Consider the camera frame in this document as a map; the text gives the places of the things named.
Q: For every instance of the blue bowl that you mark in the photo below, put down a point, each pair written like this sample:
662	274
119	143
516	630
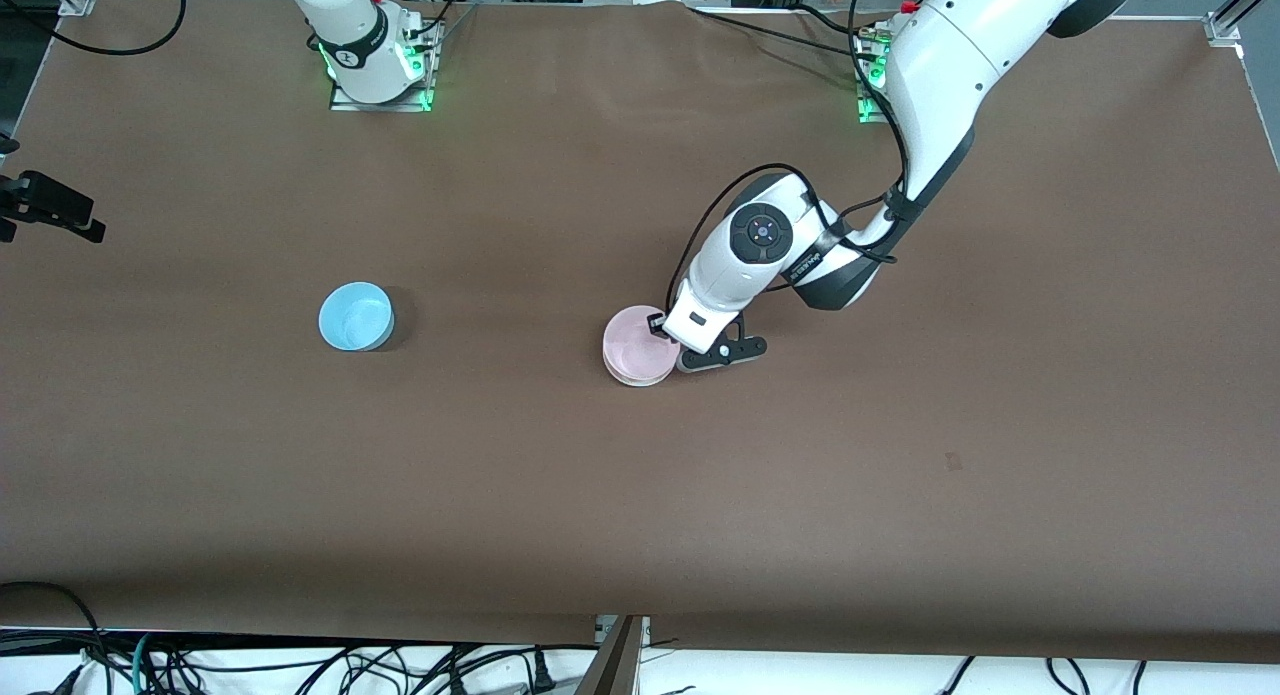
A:
352	317

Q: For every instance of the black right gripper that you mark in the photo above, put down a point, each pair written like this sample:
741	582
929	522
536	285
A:
45	201

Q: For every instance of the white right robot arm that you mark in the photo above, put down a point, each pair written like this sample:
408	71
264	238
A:
350	35

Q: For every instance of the brown table cover sheet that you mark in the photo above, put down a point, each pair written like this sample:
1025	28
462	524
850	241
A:
640	495

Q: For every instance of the black power plug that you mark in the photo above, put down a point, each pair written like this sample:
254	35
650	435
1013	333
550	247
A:
542	672

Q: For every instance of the aluminium profile post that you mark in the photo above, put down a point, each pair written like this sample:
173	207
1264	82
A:
615	665

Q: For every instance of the pink bowl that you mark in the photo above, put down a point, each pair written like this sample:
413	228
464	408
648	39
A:
630	350

